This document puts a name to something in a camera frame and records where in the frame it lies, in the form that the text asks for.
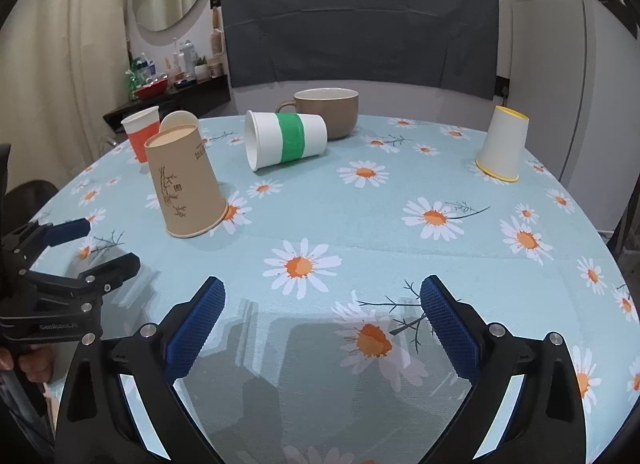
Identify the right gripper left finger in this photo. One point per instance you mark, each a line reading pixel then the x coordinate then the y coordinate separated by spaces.
pixel 95 423

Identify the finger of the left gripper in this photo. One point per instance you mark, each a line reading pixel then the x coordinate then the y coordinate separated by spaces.
pixel 90 284
pixel 51 235

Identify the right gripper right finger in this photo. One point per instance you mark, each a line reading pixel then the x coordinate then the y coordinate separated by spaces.
pixel 547 423

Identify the brown kraft paper cup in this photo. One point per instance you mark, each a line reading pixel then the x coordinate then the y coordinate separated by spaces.
pixel 184 181

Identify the white cup red sleeve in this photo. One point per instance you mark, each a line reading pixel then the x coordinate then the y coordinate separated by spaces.
pixel 139 127

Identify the plain white paper cup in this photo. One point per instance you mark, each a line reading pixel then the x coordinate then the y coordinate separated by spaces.
pixel 178 118

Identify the white cup green band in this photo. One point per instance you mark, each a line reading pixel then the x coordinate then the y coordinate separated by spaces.
pixel 278 138

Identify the white cup yellow rim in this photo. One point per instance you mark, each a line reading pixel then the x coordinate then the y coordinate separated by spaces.
pixel 502 150

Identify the person's left hand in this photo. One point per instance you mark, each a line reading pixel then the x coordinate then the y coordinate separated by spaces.
pixel 37 363

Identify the clear acrylic chair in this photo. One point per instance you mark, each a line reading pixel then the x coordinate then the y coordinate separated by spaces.
pixel 108 143

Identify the red bowl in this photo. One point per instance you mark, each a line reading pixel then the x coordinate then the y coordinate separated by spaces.
pixel 151 90

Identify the green plastic bottle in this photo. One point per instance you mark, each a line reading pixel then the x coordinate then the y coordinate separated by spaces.
pixel 132 81

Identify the small potted plant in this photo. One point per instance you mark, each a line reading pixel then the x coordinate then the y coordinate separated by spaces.
pixel 201 69

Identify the daisy print blue tablecloth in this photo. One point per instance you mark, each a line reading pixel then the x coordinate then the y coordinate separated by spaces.
pixel 321 354

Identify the wooden vase bottle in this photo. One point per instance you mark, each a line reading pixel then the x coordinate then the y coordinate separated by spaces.
pixel 217 36

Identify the brown ceramic mug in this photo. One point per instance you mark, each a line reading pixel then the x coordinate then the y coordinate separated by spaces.
pixel 338 107

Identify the white refrigerator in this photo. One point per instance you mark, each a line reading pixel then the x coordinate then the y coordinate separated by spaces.
pixel 575 74

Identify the dark grey cloth cover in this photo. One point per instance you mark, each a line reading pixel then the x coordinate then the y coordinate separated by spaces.
pixel 448 44

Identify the black wall shelf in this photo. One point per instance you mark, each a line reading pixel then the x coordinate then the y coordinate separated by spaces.
pixel 200 99

